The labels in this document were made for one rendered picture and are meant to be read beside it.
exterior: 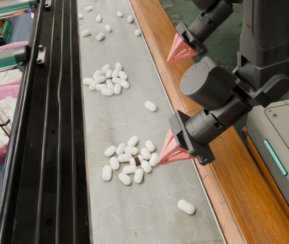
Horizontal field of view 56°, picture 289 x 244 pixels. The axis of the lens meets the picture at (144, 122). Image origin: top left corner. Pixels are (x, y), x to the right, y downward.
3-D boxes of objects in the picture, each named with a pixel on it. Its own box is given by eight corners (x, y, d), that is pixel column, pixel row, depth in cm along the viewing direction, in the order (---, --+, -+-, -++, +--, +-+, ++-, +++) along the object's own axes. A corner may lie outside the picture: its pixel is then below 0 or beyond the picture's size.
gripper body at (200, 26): (188, 43, 67) (210, 20, 64) (176, 25, 74) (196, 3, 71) (203, 56, 71) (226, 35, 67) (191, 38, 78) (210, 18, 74)
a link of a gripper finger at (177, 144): (149, 168, 51) (185, 139, 47) (142, 140, 56) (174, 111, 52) (174, 176, 55) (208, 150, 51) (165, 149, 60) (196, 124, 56)
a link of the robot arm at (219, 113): (262, 111, 45) (248, 90, 49) (239, 91, 41) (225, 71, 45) (229, 135, 48) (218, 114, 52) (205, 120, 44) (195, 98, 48)
